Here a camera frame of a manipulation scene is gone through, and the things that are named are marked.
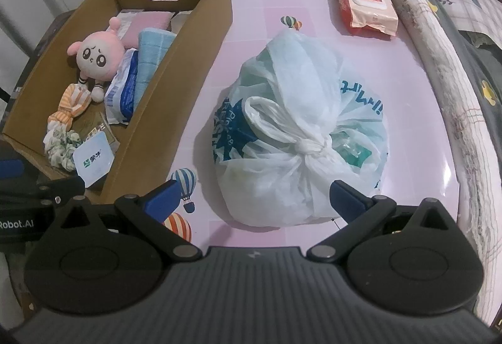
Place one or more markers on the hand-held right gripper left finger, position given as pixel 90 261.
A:
pixel 162 198

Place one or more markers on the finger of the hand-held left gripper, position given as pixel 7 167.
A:
pixel 10 168
pixel 66 189

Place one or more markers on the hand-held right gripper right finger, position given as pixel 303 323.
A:
pixel 347 199

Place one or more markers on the green white scrunchie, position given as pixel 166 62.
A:
pixel 60 150

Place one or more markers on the blue white carton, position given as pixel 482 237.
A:
pixel 94 159

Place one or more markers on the orange striped scrunchie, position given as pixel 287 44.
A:
pixel 74 101

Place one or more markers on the brown cardboard box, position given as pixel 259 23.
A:
pixel 176 93

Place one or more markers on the white plastic bag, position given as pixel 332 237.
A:
pixel 298 105

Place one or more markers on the blue plastic packet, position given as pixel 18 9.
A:
pixel 121 97

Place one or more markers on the pink plush doll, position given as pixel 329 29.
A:
pixel 98 52

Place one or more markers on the light blue checked towel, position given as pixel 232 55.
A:
pixel 155 50

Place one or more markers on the pink sponge pad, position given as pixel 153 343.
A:
pixel 151 22

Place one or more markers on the white cloth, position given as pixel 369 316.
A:
pixel 124 22

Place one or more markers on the white packet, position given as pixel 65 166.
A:
pixel 181 20

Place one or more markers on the rolled white plaid blanket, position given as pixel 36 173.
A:
pixel 443 65

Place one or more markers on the grey duck print blanket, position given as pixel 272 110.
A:
pixel 482 65

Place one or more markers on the cream lace cloth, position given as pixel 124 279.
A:
pixel 484 40

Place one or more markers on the pink balloon print mat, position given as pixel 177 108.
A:
pixel 255 7

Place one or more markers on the pink plaid printed sheet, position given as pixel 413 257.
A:
pixel 466 3

